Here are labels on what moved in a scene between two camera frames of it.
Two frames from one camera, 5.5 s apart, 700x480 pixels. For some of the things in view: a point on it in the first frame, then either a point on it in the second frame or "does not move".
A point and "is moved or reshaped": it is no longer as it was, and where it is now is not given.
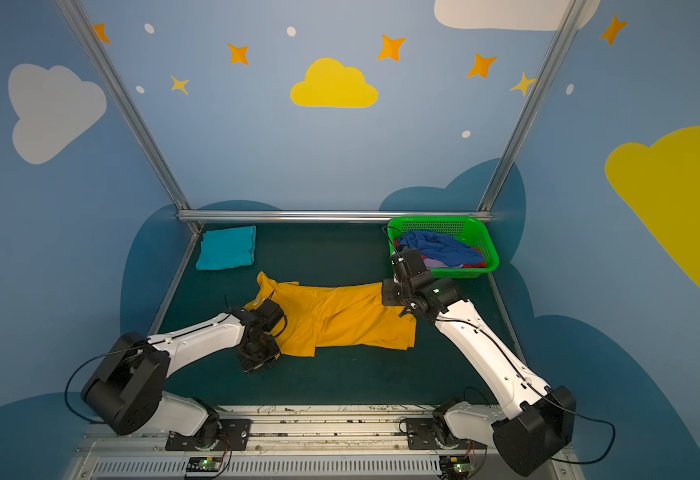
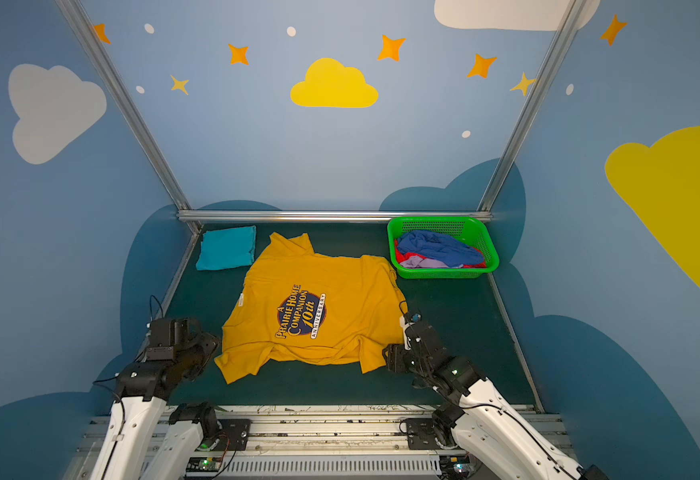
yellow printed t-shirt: (349, 316) is moved or reshaped
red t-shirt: (478, 265) does not move
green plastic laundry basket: (467, 229) does not move
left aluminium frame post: (113, 81) does not move
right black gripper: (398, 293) -> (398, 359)
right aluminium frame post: (500, 171) does not move
